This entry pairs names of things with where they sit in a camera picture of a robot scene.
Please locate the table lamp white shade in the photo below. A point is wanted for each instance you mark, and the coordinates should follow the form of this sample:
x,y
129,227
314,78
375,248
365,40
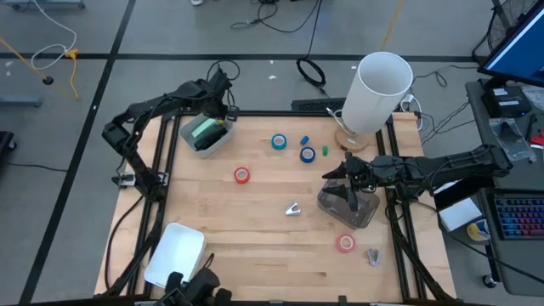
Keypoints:
x,y
374,93

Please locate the mint green stapler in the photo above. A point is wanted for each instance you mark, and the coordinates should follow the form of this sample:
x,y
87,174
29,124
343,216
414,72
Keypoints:
x,y
203,127

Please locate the black table-level camera rig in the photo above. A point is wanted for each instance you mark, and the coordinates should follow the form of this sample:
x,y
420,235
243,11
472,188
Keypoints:
x,y
200,285

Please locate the white plastic bin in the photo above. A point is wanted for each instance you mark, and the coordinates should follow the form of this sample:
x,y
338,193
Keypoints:
x,y
176,255

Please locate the red tape roll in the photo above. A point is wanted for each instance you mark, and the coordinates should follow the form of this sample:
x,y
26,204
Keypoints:
x,y
236,175

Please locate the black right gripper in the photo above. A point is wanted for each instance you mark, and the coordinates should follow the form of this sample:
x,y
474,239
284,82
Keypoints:
x,y
359,172

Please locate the light blue tape roll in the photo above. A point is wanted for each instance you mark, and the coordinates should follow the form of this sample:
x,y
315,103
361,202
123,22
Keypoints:
x,y
273,142

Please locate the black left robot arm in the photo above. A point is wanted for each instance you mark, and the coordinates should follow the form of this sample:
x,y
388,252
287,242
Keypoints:
x,y
127,140

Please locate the black table frame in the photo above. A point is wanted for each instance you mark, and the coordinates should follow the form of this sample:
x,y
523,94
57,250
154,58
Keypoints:
x,y
263,113

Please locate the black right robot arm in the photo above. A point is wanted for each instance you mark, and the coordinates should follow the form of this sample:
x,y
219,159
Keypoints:
x,y
446,166

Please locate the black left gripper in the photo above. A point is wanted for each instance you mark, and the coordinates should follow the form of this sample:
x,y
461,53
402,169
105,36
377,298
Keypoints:
x,y
214,95

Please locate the black floor disc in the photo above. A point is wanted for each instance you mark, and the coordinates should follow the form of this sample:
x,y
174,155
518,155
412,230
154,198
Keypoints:
x,y
48,80

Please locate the light blue staple remover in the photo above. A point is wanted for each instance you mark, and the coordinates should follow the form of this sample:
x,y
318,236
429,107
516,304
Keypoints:
x,y
292,210

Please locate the grey plastic bin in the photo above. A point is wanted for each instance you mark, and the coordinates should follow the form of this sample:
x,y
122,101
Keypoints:
x,y
189,142

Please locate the clear plastic bag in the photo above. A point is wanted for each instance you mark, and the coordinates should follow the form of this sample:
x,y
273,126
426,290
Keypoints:
x,y
510,140

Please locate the pink tape roll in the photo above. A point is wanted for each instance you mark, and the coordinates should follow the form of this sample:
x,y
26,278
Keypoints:
x,y
339,243

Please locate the computer monitor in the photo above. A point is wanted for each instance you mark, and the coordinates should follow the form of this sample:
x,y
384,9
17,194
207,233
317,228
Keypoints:
x,y
523,51

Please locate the small blue stapler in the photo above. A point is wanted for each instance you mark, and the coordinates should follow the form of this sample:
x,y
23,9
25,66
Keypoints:
x,y
304,140

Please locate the small green stapler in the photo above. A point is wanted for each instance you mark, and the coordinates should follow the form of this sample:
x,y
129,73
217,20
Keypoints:
x,y
325,151

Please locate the black power strip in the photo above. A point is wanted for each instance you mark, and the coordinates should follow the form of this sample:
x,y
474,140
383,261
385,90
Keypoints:
x,y
314,105

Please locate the dark blue tape roll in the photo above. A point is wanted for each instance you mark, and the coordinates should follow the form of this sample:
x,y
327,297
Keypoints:
x,y
302,155

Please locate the grey side desk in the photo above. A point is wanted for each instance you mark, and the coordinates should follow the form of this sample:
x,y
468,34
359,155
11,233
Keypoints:
x,y
523,263

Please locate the small black computer box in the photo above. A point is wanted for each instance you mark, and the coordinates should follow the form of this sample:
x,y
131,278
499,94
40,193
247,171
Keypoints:
x,y
506,102

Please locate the backlit keyboard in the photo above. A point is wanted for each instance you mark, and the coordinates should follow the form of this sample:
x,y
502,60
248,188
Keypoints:
x,y
520,217

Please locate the smoky transparent plastic bin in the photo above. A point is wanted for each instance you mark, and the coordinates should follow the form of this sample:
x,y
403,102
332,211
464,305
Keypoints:
x,y
361,212

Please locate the white box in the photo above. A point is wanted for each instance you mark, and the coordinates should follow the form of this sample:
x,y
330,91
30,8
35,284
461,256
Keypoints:
x,y
459,214

